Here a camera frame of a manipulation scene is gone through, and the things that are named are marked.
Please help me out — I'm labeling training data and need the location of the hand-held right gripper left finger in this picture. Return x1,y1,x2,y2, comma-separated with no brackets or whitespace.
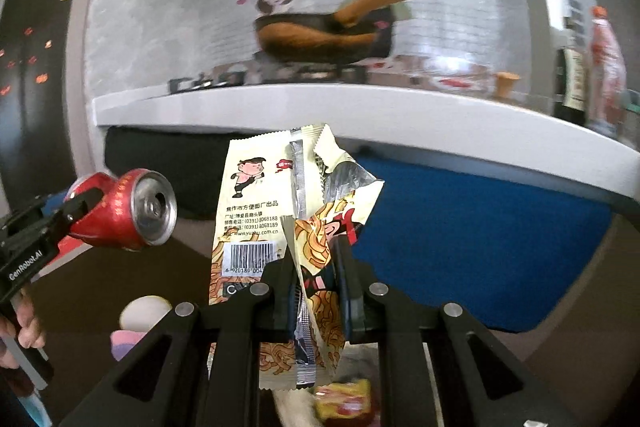
57,256,297,427

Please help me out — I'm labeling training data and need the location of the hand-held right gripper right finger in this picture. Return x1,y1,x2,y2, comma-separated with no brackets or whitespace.
332,238,584,427

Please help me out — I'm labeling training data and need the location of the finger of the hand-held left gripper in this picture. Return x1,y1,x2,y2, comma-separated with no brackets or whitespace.
50,188,102,234
34,189,72,214

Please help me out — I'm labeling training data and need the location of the crushed red drink can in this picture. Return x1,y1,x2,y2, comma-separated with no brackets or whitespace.
65,168,179,252

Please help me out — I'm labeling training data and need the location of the beige noodle snack packet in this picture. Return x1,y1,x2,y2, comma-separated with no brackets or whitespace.
207,123,386,396

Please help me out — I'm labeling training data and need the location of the person's left hand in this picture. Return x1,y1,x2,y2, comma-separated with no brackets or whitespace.
0,303,49,371

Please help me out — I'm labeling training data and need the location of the black refrigerator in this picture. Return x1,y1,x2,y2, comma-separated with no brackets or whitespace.
0,0,85,205

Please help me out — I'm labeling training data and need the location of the black cabinet front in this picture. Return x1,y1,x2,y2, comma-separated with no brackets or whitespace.
102,126,237,221

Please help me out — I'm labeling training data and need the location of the yellow snack packet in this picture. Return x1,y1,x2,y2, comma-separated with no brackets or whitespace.
312,377,374,424

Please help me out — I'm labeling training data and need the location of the pink and white soft object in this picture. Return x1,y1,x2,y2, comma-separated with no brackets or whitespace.
111,296,174,363

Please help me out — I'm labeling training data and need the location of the group of red fridge magnets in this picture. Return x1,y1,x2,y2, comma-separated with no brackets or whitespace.
0,24,57,94

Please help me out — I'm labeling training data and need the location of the blue cloth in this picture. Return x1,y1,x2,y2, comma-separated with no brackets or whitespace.
349,156,614,334

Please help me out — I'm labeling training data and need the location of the light blue wrapper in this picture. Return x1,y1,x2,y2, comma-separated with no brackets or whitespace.
19,391,53,427

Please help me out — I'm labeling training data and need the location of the black gas stove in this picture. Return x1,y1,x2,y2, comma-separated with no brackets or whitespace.
167,64,369,96

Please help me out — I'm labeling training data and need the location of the white kitchen counter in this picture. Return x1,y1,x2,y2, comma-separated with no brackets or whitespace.
91,83,640,219

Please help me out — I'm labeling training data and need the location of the orange cup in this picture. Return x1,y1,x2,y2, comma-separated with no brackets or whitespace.
495,72,521,100

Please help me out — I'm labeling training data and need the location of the dark glass bottle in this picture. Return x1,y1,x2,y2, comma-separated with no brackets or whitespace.
552,47,589,126

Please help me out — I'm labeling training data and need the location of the clear bottle with orange cap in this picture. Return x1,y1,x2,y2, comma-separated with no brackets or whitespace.
585,5,629,133

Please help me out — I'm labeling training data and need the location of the dark wok with orange handle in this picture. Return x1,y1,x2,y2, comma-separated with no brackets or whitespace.
252,0,419,70

